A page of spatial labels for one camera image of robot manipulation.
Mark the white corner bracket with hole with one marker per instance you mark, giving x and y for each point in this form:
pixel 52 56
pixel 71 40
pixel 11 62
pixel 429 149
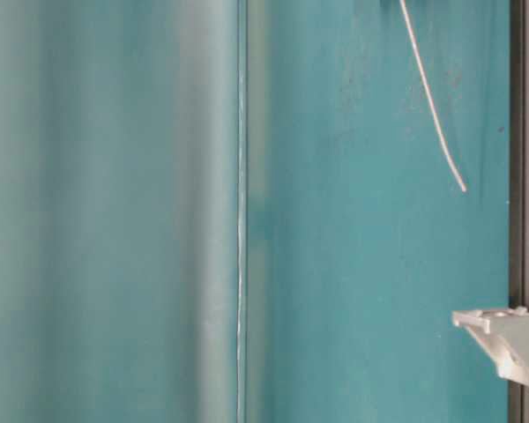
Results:
pixel 503 334

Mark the long black aluminium rail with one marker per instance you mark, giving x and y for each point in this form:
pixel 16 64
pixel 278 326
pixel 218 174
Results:
pixel 519 155

